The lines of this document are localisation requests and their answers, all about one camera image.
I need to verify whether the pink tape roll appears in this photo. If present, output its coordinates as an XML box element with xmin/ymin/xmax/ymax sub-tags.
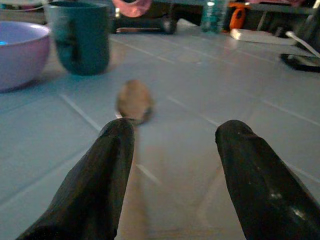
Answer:
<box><xmin>111</xmin><ymin>0</ymin><xmax>153</xmax><ymax>18</ymax></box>

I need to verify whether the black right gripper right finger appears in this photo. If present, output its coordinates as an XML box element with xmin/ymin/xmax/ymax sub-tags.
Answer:
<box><xmin>215</xmin><ymin>119</ymin><xmax>320</xmax><ymax>240</ymax></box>

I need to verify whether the purple plastic bowl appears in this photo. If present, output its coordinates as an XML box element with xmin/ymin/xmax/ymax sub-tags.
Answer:
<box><xmin>0</xmin><ymin>20</ymin><xmax>51</xmax><ymax>93</ymax></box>

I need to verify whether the clear plastic water bottle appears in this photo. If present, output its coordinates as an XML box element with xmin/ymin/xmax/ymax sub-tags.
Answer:
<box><xmin>200</xmin><ymin>0</ymin><xmax>229</xmax><ymax>34</ymax></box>

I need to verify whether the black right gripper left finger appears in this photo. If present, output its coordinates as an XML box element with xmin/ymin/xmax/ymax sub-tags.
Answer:
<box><xmin>15</xmin><ymin>118</ymin><xmax>136</xmax><ymax>240</ymax></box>

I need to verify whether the orange black tool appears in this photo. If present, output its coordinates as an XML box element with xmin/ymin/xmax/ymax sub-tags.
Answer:
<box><xmin>227</xmin><ymin>2</ymin><xmax>251</xmax><ymax>30</ymax></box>

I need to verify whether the metal spoon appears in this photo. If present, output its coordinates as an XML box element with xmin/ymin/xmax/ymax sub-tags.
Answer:
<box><xmin>115</xmin><ymin>79</ymin><xmax>155</xmax><ymax>226</ymax></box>

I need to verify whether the teal mug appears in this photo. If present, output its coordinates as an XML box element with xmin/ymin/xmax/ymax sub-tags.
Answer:
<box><xmin>44</xmin><ymin>1</ymin><xmax>112</xmax><ymax>76</ymax></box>

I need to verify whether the black box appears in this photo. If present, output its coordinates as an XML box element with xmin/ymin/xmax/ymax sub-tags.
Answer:
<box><xmin>113</xmin><ymin>15</ymin><xmax>178</xmax><ymax>35</ymax></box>

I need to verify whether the white flat box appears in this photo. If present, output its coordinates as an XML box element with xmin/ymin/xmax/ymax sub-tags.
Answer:
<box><xmin>229</xmin><ymin>28</ymin><xmax>298</xmax><ymax>46</ymax></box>

